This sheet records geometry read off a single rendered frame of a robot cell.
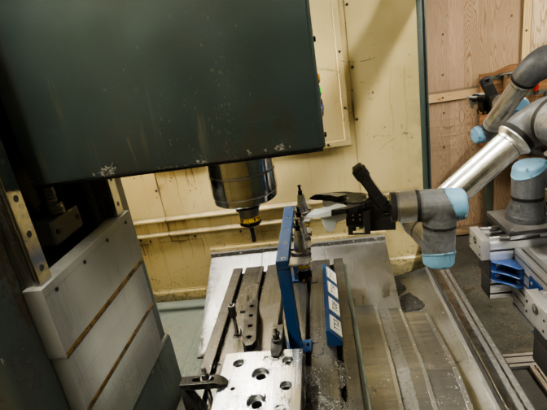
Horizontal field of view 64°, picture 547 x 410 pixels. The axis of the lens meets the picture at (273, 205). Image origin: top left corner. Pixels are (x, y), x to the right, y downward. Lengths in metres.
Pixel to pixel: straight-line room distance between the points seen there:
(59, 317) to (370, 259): 1.46
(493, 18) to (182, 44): 3.25
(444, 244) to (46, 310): 0.89
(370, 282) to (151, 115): 1.41
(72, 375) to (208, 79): 0.74
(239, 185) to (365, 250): 1.30
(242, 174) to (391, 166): 1.23
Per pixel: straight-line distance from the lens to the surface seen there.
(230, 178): 0.97
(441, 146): 3.93
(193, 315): 2.38
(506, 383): 1.54
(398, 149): 2.09
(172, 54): 0.91
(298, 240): 1.32
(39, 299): 1.07
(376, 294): 2.03
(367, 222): 1.03
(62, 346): 1.12
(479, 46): 3.91
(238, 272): 1.99
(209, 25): 0.89
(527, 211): 1.92
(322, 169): 2.08
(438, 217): 1.04
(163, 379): 1.70
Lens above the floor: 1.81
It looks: 20 degrees down
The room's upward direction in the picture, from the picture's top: 9 degrees counter-clockwise
